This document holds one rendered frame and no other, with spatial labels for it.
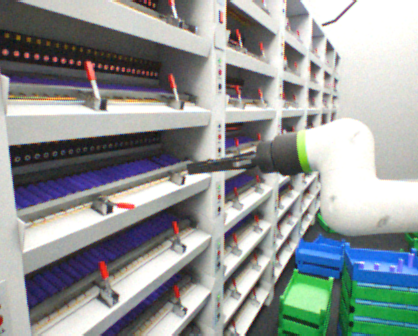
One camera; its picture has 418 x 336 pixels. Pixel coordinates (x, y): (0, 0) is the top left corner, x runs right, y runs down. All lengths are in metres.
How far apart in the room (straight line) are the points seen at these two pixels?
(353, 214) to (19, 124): 0.55
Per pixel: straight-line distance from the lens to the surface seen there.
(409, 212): 0.62
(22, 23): 0.78
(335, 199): 0.60
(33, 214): 0.60
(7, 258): 0.54
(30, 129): 0.53
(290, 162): 0.67
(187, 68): 1.01
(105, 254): 0.84
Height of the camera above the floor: 1.10
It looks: 11 degrees down
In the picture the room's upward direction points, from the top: straight up
